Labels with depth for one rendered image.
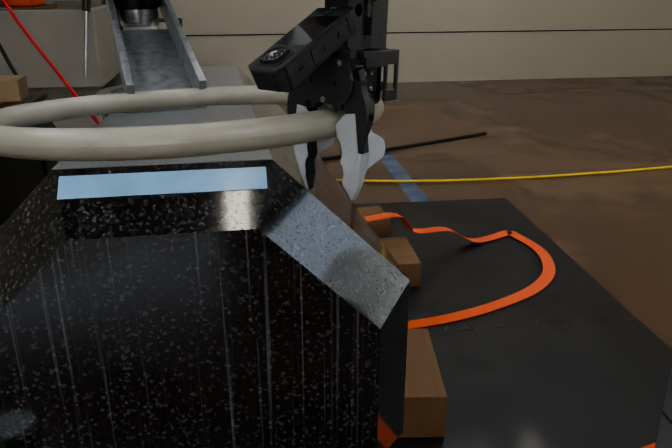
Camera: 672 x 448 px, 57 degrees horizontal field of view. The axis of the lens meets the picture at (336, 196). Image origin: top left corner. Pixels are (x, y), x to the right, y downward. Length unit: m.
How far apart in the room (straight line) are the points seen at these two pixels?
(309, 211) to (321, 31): 0.46
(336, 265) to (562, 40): 6.21
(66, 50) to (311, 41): 3.64
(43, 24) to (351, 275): 3.40
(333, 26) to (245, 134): 0.13
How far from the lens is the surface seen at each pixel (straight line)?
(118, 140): 0.58
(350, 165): 0.62
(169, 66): 1.18
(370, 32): 0.65
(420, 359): 1.68
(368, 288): 1.03
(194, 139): 0.56
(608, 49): 7.34
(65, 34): 4.16
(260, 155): 1.00
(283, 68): 0.55
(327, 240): 1.00
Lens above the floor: 1.08
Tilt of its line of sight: 20 degrees down
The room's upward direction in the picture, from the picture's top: straight up
